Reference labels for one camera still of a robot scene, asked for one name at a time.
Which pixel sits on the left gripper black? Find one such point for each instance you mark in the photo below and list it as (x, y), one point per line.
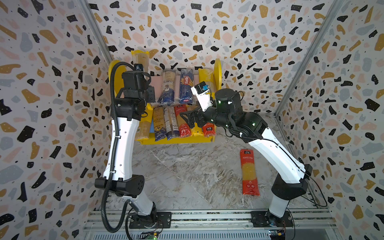
(152, 90)

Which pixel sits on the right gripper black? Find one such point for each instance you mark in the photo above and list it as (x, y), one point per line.
(198, 119)

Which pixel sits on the red spaghetti bag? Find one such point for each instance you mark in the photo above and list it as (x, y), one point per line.
(209, 130)
(184, 128)
(250, 181)

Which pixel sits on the clear bag white label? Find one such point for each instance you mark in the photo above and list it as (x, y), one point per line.
(172, 127)

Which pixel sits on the blue-top spaghetti bag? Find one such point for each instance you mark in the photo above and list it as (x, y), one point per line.
(167, 96)

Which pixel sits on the clear spaghetti bag Chinese text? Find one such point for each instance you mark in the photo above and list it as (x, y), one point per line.
(159, 124)

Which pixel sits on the blue Barilla spaghetti bag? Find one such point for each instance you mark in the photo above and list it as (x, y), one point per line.
(186, 83)

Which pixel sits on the yellow Pastatime bag tall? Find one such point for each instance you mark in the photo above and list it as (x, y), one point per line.
(197, 131)

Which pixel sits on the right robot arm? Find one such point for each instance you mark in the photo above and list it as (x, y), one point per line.
(291, 181)

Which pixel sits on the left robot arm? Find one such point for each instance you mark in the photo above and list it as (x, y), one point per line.
(127, 109)

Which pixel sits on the yellow shelf pink blue boards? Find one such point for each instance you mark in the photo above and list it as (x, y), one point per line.
(157, 84)

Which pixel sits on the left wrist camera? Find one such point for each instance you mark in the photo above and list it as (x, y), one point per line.
(139, 67)

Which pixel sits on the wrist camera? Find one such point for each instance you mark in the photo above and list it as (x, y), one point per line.
(139, 67)
(203, 93)

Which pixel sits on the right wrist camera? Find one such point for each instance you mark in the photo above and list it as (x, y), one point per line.
(203, 93)

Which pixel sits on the metal base rail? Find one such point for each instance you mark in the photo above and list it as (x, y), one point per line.
(299, 224)

